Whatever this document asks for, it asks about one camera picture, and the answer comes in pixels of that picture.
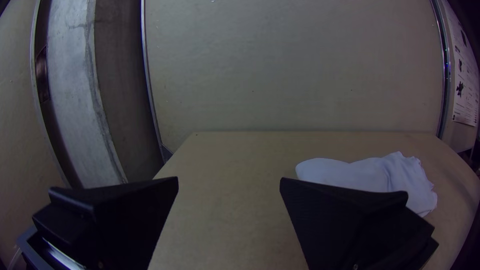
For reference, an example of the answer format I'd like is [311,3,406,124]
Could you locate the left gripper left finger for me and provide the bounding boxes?
[31,176,180,270]

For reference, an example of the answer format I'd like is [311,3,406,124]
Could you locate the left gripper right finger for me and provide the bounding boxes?
[279,176,440,270]

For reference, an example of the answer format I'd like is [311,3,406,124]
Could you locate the light grey t-shirt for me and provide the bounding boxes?
[295,151,439,218]

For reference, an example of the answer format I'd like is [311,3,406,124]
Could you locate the dark metal partition post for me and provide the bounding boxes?
[430,0,452,139]

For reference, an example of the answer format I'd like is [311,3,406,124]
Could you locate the white wall poster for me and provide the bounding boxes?
[448,0,480,128]

